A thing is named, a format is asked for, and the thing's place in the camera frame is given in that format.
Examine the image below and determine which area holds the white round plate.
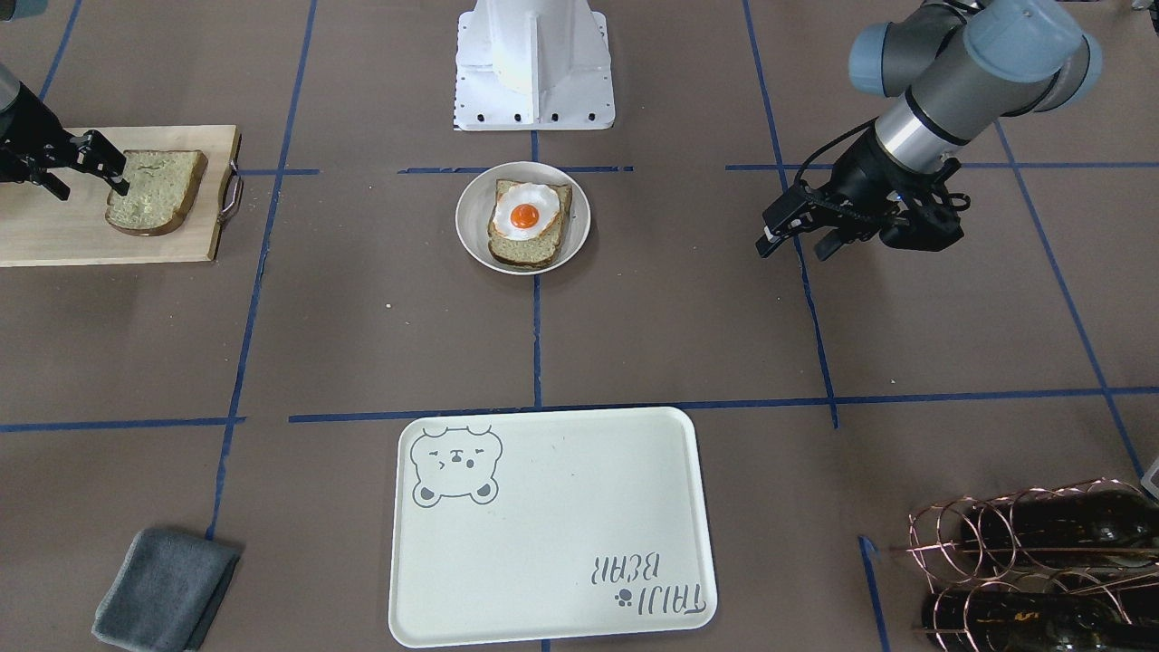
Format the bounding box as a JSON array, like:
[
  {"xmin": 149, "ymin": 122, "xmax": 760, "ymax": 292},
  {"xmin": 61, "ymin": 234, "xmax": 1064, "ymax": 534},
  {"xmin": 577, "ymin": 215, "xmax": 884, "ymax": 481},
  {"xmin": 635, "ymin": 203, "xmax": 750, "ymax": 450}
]
[{"xmin": 455, "ymin": 161, "xmax": 593, "ymax": 276}]

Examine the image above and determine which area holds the fried egg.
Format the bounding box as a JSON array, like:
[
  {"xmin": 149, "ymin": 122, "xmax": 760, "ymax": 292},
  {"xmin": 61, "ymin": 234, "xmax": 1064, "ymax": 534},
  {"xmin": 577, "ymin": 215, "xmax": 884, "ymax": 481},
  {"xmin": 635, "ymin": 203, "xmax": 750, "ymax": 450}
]
[{"xmin": 490, "ymin": 180, "xmax": 563, "ymax": 241}]

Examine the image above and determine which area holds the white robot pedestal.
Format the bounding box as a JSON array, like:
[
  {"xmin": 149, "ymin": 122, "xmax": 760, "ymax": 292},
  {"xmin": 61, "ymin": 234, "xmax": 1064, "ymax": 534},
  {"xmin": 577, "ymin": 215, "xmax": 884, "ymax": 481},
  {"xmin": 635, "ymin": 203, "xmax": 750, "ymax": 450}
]
[{"xmin": 453, "ymin": 1, "xmax": 617, "ymax": 131}]

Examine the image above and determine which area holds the bread slice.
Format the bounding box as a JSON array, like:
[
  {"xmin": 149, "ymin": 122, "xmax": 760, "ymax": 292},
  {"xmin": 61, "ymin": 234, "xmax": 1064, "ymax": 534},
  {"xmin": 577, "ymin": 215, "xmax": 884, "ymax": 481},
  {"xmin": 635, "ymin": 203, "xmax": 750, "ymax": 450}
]
[
  {"xmin": 487, "ymin": 181, "xmax": 573, "ymax": 269},
  {"xmin": 103, "ymin": 149, "xmax": 207, "ymax": 236}
]

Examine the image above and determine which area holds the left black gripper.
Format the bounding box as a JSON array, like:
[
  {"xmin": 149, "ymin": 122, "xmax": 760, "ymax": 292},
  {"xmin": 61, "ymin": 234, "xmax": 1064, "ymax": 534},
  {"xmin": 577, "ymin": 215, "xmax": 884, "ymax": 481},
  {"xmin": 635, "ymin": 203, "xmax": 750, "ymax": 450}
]
[{"xmin": 757, "ymin": 135, "xmax": 905, "ymax": 263}]

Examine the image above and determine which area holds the cream bear tray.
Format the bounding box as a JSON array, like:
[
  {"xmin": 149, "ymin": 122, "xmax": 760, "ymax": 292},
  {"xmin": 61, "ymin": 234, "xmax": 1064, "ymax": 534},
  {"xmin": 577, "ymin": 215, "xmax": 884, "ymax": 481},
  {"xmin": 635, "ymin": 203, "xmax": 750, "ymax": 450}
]
[{"xmin": 388, "ymin": 406, "xmax": 719, "ymax": 649}]

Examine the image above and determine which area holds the wooden cutting board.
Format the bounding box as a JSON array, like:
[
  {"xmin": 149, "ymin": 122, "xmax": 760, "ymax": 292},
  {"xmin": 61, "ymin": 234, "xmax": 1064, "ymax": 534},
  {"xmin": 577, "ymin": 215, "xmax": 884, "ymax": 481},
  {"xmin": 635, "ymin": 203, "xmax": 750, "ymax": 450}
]
[{"xmin": 1, "ymin": 125, "xmax": 241, "ymax": 268}]

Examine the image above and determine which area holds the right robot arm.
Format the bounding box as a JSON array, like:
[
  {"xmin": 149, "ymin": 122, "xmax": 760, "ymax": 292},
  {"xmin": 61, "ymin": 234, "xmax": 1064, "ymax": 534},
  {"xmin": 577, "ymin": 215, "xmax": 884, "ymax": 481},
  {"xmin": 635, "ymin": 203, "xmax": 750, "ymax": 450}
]
[{"xmin": 1, "ymin": 66, "xmax": 129, "ymax": 202}]

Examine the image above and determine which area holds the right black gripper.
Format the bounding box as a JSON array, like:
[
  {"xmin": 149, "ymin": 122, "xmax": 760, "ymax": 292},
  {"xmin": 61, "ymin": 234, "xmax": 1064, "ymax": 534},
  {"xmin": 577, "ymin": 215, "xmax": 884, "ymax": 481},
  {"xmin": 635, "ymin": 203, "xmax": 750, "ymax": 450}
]
[{"xmin": 1, "ymin": 83, "xmax": 129, "ymax": 202}]

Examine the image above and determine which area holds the grey folded cloth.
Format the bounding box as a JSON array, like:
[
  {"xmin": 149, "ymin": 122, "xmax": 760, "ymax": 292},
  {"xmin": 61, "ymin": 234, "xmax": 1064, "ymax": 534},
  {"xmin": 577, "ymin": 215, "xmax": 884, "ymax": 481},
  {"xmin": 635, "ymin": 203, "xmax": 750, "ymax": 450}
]
[{"xmin": 92, "ymin": 528, "xmax": 241, "ymax": 651}]

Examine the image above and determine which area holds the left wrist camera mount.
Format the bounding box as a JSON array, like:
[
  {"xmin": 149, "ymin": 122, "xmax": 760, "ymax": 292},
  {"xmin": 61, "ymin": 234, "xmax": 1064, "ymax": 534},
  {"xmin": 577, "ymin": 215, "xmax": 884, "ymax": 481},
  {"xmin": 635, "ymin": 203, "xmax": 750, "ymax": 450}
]
[{"xmin": 880, "ymin": 157, "xmax": 972, "ymax": 252}]

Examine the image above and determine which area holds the dark wine bottle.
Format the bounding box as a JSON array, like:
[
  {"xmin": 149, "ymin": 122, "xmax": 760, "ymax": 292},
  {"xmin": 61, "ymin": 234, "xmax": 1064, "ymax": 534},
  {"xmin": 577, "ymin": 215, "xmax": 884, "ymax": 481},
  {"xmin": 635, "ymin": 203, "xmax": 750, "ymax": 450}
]
[
  {"xmin": 960, "ymin": 488, "xmax": 1158, "ymax": 570},
  {"xmin": 920, "ymin": 583, "xmax": 1158, "ymax": 651}
]

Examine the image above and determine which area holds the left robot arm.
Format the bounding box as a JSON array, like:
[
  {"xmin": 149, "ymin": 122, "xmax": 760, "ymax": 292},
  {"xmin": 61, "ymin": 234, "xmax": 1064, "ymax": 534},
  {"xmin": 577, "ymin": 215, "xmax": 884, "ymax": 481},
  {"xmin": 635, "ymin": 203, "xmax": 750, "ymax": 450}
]
[{"xmin": 756, "ymin": 1, "xmax": 1105, "ymax": 261}]

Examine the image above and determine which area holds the copper wire bottle rack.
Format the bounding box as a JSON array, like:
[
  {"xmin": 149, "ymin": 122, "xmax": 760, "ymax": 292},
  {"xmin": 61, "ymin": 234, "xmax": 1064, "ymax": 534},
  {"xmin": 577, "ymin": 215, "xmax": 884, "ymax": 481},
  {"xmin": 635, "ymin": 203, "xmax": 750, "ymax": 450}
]
[{"xmin": 902, "ymin": 478, "xmax": 1158, "ymax": 627}]

